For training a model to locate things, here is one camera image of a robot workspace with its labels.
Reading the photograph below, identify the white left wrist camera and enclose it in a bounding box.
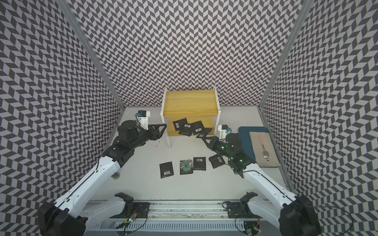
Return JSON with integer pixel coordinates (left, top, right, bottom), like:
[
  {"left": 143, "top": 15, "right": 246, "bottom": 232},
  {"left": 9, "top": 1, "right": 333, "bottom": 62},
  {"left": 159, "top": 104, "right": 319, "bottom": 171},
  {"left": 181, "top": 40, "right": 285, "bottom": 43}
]
[{"left": 135, "top": 110, "right": 151, "bottom": 130}]

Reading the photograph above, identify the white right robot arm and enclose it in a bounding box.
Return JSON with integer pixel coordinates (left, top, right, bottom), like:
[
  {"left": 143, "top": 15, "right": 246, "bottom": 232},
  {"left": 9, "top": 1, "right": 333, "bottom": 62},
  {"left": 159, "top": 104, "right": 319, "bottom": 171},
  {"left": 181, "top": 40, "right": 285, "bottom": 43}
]
[{"left": 202, "top": 133, "right": 322, "bottom": 236}]

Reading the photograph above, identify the white yellow two-tier shelf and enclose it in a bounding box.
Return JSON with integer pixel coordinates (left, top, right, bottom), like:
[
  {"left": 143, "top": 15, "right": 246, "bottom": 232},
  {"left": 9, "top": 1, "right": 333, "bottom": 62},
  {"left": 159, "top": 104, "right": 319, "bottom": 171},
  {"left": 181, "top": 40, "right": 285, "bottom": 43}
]
[{"left": 160, "top": 88, "right": 221, "bottom": 147}]

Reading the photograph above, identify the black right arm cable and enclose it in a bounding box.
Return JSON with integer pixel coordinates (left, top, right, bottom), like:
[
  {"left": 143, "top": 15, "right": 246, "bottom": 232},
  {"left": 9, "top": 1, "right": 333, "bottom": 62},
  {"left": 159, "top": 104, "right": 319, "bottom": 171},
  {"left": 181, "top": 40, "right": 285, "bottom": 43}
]
[{"left": 307, "top": 205, "right": 354, "bottom": 236}]

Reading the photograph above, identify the blue tray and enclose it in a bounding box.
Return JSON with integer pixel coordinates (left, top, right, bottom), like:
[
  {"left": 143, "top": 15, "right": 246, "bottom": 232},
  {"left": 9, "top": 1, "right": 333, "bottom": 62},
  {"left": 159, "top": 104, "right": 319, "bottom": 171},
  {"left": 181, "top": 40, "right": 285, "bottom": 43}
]
[{"left": 238, "top": 126, "right": 269, "bottom": 161}]

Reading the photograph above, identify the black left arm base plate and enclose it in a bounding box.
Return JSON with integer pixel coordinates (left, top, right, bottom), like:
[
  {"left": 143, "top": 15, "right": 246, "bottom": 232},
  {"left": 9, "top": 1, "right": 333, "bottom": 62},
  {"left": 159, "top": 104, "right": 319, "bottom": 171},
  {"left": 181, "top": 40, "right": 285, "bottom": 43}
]
[{"left": 111, "top": 202, "right": 150, "bottom": 219}]

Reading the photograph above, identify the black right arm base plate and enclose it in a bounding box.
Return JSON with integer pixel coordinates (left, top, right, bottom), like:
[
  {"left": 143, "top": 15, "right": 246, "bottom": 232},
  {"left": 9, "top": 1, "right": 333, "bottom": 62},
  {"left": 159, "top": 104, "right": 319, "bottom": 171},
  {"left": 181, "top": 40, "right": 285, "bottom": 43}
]
[{"left": 222, "top": 201, "right": 259, "bottom": 219}]

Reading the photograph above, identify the dark spice jar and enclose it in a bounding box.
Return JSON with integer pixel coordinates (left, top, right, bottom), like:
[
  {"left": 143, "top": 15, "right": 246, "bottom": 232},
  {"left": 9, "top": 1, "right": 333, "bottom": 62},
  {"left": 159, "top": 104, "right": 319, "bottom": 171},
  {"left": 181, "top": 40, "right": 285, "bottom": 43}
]
[{"left": 111, "top": 172, "right": 120, "bottom": 180}]

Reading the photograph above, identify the green tea bag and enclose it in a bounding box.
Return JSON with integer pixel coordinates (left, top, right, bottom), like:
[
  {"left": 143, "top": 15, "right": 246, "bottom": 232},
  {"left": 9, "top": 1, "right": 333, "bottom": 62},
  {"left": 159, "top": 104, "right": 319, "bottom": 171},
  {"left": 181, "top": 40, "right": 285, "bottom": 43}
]
[{"left": 180, "top": 160, "right": 194, "bottom": 175}]

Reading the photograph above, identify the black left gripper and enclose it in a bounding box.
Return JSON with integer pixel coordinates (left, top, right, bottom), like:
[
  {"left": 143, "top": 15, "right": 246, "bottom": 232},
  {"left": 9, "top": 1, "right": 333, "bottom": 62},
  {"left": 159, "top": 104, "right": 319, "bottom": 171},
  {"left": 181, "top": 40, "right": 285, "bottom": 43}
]
[{"left": 129, "top": 123, "right": 167, "bottom": 149}]

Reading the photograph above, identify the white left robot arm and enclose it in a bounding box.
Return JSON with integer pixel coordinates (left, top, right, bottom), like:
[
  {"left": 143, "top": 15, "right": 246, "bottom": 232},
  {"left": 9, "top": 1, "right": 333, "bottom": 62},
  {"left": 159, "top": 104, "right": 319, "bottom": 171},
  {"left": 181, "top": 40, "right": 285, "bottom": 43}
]
[{"left": 37, "top": 120, "right": 167, "bottom": 236}]

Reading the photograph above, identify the pink handled spoon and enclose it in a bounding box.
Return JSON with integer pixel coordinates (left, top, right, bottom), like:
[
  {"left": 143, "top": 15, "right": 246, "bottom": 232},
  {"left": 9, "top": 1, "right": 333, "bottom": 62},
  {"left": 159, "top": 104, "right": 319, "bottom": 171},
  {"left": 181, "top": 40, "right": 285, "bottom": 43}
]
[{"left": 258, "top": 135, "right": 269, "bottom": 160}]

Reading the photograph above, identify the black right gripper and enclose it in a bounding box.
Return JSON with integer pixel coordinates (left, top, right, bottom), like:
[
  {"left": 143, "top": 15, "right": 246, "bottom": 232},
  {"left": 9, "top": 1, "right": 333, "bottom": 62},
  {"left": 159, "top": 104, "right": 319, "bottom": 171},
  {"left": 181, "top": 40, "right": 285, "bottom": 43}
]
[{"left": 202, "top": 136, "right": 233, "bottom": 159}]

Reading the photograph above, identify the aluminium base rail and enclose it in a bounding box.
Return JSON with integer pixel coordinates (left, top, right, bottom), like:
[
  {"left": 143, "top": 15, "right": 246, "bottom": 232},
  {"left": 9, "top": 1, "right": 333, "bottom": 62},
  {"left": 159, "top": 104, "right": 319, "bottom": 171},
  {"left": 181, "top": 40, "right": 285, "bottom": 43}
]
[{"left": 86, "top": 201, "right": 274, "bottom": 236}]

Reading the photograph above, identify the black tea bag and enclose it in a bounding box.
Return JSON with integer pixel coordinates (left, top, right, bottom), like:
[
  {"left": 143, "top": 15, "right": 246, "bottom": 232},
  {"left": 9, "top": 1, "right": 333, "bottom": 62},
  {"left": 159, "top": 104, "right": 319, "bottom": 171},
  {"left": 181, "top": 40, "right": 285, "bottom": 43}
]
[
  {"left": 179, "top": 123, "right": 193, "bottom": 137},
  {"left": 193, "top": 157, "right": 206, "bottom": 171},
  {"left": 159, "top": 162, "right": 174, "bottom": 179},
  {"left": 197, "top": 128, "right": 212, "bottom": 139},
  {"left": 172, "top": 118, "right": 187, "bottom": 131},
  {"left": 209, "top": 154, "right": 225, "bottom": 169}
]

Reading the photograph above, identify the beige cloth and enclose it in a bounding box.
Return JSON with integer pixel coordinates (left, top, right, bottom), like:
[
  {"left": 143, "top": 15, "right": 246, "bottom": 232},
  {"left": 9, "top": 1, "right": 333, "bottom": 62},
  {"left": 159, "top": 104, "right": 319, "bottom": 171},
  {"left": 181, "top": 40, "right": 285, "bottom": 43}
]
[{"left": 249, "top": 132, "right": 281, "bottom": 168}]

